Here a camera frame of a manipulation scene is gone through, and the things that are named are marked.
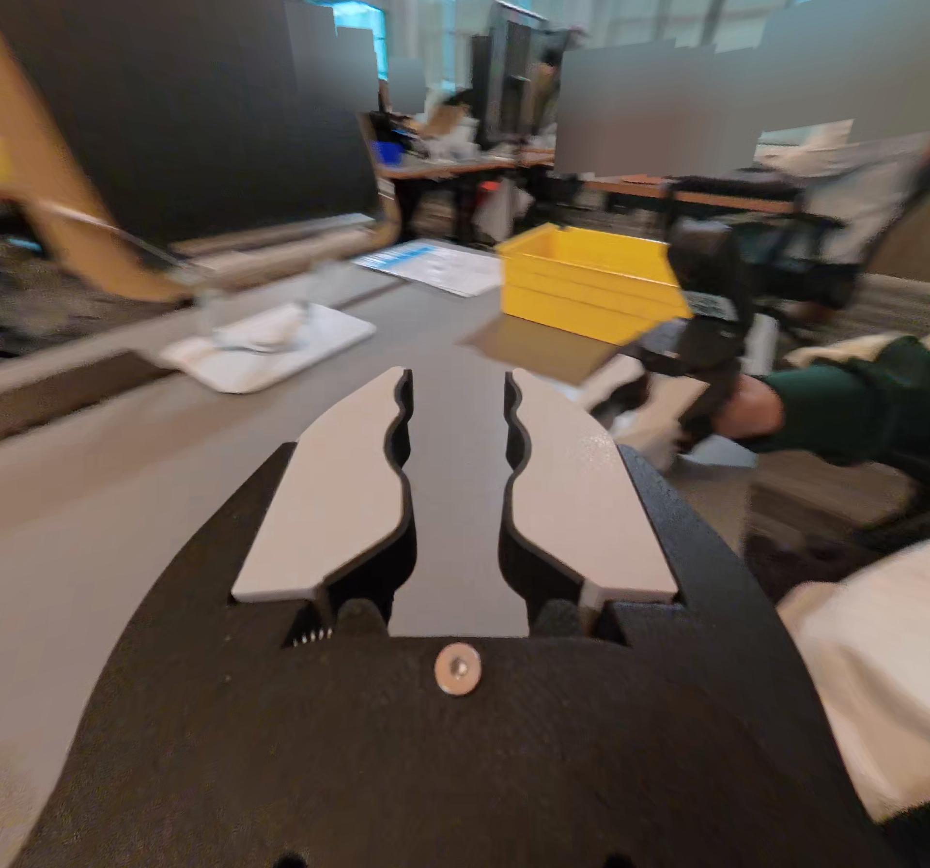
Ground grey desk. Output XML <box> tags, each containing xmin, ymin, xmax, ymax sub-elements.
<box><xmin>0</xmin><ymin>239</ymin><xmax>757</xmax><ymax>868</ymax></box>

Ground person's right forearm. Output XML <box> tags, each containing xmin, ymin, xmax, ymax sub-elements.
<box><xmin>756</xmin><ymin>334</ymin><xmax>930</xmax><ymax>465</ymax></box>

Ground cream white shirt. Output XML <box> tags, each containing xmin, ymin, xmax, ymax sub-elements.
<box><xmin>777</xmin><ymin>541</ymin><xmax>930</xmax><ymax>822</ymax></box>

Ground yellow plastic bin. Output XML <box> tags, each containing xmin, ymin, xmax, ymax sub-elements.
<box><xmin>496</xmin><ymin>223</ymin><xmax>695</xmax><ymax>346</ymax></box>

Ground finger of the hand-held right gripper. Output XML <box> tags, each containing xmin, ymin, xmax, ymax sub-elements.
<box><xmin>614</xmin><ymin>377</ymin><xmax>709</xmax><ymax>473</ymax></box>
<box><xmin>581</xmin><ymin>358</ymin><xmax>651</xmax><ymax>411</ymax></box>

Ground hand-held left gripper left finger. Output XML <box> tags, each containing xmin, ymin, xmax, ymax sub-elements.
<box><xmin>231</xmin><ymin>367</ymin><xmax>419</xmax><ymax>625</ymax></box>

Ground person's right hand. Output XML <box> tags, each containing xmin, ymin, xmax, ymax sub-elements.
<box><xmin>715</xmin><ymin>374</ymin><xmax>786</xmax><ymax>440</ymax></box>

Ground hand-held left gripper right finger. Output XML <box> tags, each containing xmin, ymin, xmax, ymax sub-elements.
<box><xmin>500</xmin><ymin>368</ymin><xmax>680</xmax><ymax>611</ymax></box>

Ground black backpack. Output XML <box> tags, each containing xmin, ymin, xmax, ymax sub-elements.
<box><xmin>734</xmin><ymin>217</ymin><xmax>858</xmax><ymax>310</ymax></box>

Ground wooden background table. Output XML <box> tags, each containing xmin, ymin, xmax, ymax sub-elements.
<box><xmin>378</xmin><ymin>152</ymin><xmax>800</xmax><ymax>215</ymax></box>

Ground printed paper sheet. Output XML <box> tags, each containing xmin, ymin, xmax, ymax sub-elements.
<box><xmin>354</xmin><ymin>242</ymin><xmax>504</xmax><ymax>298</ymax></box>

